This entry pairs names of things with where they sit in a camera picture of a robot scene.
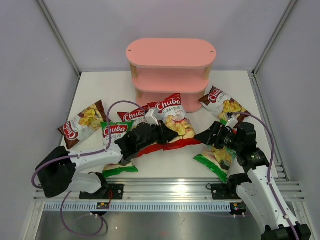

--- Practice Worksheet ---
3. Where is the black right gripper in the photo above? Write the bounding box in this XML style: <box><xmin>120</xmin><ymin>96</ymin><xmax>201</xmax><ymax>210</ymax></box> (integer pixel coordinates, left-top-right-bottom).
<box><xmin>194</xmin><ymin>121</ymin><xmax>243</xmax><ymax>152</ymax></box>

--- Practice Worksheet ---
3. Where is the green Chuba chips bag left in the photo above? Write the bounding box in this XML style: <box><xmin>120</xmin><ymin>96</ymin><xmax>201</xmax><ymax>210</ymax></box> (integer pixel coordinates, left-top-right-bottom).
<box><xmin>100</xmin><ymin>121</ymin><xmax>139</xmax><ymax>178</ymax></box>

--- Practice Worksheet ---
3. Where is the white slotted cable duct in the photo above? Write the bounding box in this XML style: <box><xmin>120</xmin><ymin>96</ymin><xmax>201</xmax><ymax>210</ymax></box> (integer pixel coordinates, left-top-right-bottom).
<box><xmin>44</xmin><ymin>201</ymin><xmax>231</xmax><ymax>213</ymax></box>

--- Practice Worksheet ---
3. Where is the pink three-tier shelf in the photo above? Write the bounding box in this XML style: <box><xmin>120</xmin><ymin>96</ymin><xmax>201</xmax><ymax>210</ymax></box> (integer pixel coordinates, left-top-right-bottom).
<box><xmin>126</xmin><ymin>38</ymin><xmax>217</xmax><ymax>113</ymax></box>

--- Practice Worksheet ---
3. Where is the brown chuba chips bag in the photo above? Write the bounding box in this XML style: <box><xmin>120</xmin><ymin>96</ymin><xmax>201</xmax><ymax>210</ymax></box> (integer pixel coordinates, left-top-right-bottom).
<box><xmin>57</xmin><ymin>100</ymin><xmax>108</xmax><ymax>150</ymax></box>
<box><xmin>198</xmin><ymin>86</ymin><xmax>249</xmax><ymax>124</ymax></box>

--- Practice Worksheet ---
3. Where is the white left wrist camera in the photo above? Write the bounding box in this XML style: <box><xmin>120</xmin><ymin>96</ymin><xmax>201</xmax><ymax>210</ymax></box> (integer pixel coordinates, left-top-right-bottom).
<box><xmin>144</xmin><ymin>108</ymin><xmax>159</xmax><ymax>126</ymax></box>

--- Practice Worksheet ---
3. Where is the green Chuba chips bag right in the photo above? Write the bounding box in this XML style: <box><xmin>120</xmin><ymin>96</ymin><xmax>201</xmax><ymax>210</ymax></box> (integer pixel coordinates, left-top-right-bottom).
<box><xmin>193</xmin><ymin>146</ymin><xmax>236</xmax><ymax>183</ymax></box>

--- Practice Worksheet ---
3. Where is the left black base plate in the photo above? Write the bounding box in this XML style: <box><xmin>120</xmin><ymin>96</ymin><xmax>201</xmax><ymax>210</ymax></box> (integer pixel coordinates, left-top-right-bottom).
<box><xmin>79</xmin><ymin>184</ymin><xmax>124</xmax><ymax>200</ymax></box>

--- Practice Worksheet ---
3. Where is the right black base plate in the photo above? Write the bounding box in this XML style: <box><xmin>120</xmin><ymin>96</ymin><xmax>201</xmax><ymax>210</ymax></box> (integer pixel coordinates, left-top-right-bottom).
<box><xmin>205</xmin><ymin>183</ymin><xmax>241</xmax><ymax>200</ymax></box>

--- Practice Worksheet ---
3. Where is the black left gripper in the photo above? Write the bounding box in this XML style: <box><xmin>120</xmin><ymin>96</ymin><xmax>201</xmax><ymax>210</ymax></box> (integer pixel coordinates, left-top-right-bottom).
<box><xmin>137</xmin><ymin>120</ymin><xmax>178</xmax><ymax>152</ymax></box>

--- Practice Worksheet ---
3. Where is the green chuba chips bag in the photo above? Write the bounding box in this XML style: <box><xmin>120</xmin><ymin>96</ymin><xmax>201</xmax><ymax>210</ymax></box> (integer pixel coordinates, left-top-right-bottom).
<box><xmin>100</xmin><ymin>121</ymin><xmax>139</xmax><ymax>178</ymax></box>
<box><xmin>193</xmin><ymin>146</ymin><xmax>236</xmax><ymax>183</ymax></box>

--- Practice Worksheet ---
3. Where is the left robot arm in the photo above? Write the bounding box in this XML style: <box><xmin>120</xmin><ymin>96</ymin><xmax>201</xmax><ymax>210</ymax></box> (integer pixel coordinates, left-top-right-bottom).
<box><xmin>31</xmin><ymin>121</ymin><xmax>178</xmax><ymax>199</ymax></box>

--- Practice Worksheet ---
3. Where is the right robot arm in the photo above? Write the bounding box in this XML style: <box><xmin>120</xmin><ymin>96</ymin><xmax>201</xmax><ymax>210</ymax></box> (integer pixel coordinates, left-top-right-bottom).
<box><xmin>194</xmin><ymin>121</ymin><xmax>311</xmax><ymax>240</ymax></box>

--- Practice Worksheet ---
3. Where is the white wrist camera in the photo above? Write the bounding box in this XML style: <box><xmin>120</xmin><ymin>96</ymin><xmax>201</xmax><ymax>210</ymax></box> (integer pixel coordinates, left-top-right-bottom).
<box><xmin>144</xmin><ymin>108</ymin><xmax>159</xmax><ymax>126</ymax></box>
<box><xmin>225</xmin><ymin>112</ymin><xmax>238</xmax><ymax>129</ymax></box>

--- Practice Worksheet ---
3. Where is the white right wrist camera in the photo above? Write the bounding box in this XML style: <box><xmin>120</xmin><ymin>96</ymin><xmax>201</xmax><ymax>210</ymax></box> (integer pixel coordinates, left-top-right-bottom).
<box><xmin>225</xmin><ymin>112</ymin><xmax>238</xmax><ymax>129</ymax></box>

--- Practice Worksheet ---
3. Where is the red Chuba chips bag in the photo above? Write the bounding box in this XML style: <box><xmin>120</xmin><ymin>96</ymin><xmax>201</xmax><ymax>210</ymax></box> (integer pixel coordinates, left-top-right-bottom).
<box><xmin>147</xmin><ymin>93</ymin><xmax>200</xmax><ymax>151</ymax></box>
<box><xmin>117</xmin><ymin>105</ymin><xmax>164</xmax><ymax>158</ymax></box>

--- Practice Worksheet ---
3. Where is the brown Chuba chips bag right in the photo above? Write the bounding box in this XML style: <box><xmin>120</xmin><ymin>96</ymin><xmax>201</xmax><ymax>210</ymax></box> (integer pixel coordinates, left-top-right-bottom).
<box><xmin>198</xmin><ymin>86</ymin><xmax>249</xmax><ymax>124</ymax></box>

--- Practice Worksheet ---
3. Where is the brown Chuba chips bag left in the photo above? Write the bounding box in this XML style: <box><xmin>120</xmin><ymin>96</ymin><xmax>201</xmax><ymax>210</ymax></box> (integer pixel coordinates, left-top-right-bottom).
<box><xmin>57</xmin><ymin>100</ymin><xmax>108</xmax><ymax>150</ymax></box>

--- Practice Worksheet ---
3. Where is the aluminium mounting rail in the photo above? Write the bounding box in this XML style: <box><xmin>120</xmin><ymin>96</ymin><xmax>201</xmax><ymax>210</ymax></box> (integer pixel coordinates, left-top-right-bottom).
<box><xmin>32</xmin><ymin>178</ymin><xmax>305</xmax><ymax>202</ymax></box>

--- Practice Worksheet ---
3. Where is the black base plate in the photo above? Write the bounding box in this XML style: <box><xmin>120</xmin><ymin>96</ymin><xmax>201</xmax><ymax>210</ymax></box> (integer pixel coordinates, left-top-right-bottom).
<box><xmin>205</xmin><ymin>183</ymin><xmax>241</xmax><ymax>200</ymax></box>
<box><xmin>79</xmin><ymin>184</ymin><xmax>124</xmax><ymax>200</ymax></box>

